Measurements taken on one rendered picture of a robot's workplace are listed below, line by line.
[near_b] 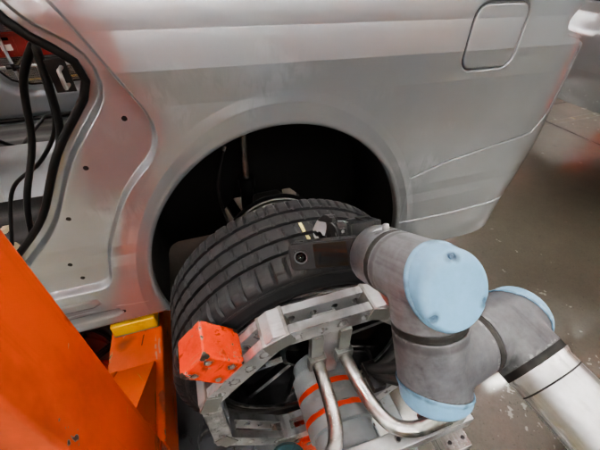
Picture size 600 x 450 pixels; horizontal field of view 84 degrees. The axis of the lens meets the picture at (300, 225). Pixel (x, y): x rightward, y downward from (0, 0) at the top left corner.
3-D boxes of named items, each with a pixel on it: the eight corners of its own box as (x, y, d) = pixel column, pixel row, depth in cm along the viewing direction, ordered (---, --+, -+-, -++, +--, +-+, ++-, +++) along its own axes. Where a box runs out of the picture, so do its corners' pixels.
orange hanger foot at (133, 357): (173, 315, 132) (148, 253, 110) (181, 464, 94) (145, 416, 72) (129, 327, 128) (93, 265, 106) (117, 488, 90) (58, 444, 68)
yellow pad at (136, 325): (159, 295, 120) (154, 286, 117) (159, 326, 110) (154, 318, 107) (117, 304, 117) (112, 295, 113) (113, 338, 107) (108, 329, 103)
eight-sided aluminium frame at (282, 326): (393, 379, 107) (437, 262, 72) (404, 400, 102) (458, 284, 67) (221, 441, 94) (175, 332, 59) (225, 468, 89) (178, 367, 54)
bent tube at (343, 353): (404, 333, 75) (415, 304, 68) (462, 422, 61) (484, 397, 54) (332, 356, 70) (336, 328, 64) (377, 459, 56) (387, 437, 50)
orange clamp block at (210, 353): (237, 329, 66) (198, 318, 60) (245, 364, 60) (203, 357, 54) (216, 349, 68) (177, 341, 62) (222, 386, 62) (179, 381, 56)
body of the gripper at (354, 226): (365, 252, 64) (404, 270, 53) (324, 260, 61) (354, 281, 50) (363, 212, 62) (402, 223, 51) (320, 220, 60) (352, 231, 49)
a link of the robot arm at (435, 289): (427, 354, 34) (419, 262, 32) (366, 305, 46) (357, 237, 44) (498, 325, 37) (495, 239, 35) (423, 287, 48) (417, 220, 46)
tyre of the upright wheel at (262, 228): (423, 225, 104) (223, 162, 69) (477, 280, 87) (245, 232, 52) (319, 352, 133) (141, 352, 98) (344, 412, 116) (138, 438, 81)
